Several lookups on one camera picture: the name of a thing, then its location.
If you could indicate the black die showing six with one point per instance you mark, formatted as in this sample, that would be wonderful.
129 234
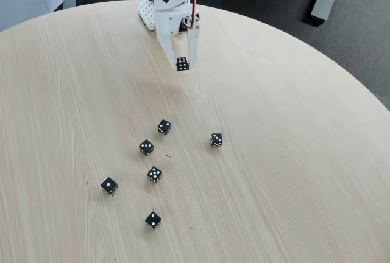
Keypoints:
182 63

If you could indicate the black die showing five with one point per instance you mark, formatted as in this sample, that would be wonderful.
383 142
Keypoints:
154 174

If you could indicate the black die showing one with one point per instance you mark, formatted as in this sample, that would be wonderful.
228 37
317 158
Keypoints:
109 185

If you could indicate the black die showing three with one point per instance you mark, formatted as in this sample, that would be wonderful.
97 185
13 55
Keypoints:
146 147
216 139

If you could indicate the black die showing two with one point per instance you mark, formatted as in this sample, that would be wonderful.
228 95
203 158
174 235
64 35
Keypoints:
164 127
153 219

